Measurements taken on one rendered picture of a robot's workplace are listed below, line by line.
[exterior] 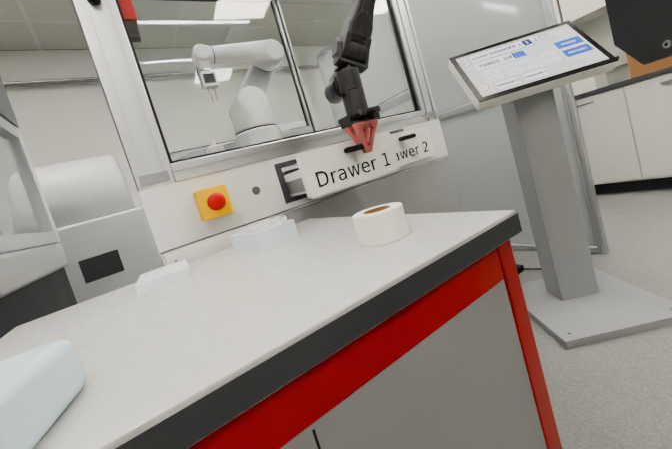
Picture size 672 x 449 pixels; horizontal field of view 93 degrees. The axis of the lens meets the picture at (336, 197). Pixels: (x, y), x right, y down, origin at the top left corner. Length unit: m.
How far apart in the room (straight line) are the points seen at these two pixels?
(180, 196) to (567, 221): 1.48
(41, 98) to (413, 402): 4.18
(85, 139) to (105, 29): 3.25
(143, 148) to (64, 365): 0.59
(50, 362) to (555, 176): 1.59
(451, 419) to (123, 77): 0.86
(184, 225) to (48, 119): 3.47
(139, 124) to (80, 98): 3.42
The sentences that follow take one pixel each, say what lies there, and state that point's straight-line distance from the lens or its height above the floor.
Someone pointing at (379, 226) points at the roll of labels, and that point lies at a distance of 0.40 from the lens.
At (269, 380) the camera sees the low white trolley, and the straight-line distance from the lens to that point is 0.26.
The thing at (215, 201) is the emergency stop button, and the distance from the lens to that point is 0.76.
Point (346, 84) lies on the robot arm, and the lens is 0.80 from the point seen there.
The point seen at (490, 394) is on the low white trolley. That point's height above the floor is 0.58.
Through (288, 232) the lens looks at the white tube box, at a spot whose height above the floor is 0.78.
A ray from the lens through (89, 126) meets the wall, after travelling 4.17.
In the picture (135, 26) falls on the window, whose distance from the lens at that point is 0.96.
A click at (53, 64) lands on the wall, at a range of 4.40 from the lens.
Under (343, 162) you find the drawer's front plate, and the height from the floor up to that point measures 0.88.
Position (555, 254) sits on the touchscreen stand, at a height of 0.25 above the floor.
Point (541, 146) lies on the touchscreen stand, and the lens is 1.59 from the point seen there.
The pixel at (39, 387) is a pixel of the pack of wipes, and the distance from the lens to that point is 0.29.
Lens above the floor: 0.87
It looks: 5 degrees down
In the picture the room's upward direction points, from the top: 16 degrees counter-clockwise
